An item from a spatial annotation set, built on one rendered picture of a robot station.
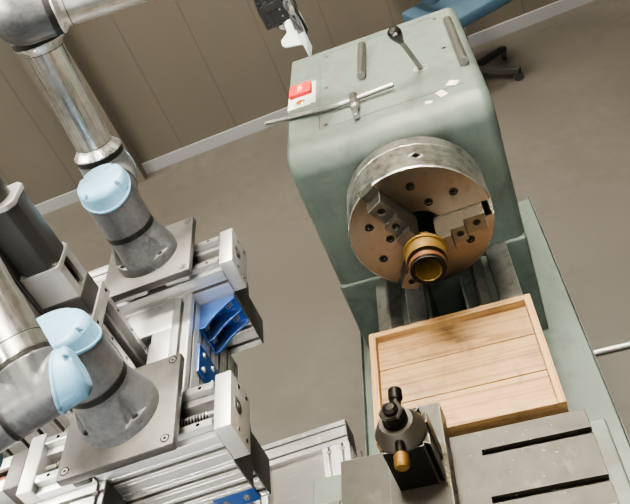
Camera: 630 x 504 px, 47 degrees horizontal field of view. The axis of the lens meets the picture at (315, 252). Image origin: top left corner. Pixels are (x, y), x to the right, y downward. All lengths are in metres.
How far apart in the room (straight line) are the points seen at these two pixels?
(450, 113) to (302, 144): 0.34
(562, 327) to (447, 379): 0.60
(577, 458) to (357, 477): 0.37
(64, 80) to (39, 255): 0.43
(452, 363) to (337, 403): 1.30
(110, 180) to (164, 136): 3.41
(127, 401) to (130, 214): 0.50
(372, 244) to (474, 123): 0.34
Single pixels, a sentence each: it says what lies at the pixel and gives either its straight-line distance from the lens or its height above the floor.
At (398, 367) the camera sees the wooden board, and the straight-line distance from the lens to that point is 1.57.
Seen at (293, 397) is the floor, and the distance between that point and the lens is 2.90.
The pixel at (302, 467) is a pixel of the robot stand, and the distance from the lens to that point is 2.39.
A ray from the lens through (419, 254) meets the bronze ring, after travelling 1.44.
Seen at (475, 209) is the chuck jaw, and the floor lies 1.10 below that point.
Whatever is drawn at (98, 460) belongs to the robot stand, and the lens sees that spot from 1.34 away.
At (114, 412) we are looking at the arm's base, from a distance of 1.30.
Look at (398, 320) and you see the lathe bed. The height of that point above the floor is 0.86.
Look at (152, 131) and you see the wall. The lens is 5.03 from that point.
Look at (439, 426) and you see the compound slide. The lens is 1.27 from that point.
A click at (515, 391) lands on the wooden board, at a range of 1.46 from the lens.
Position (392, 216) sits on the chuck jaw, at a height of 1.16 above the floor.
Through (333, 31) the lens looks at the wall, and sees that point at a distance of 4.77.
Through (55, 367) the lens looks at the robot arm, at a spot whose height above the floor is 1.49.
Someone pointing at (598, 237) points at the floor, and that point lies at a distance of 3.13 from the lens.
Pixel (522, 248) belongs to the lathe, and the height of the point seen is 0.83.
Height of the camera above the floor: 1.99
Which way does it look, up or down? 34 degrees down
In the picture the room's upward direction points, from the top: 25 degrees counter-clockwise
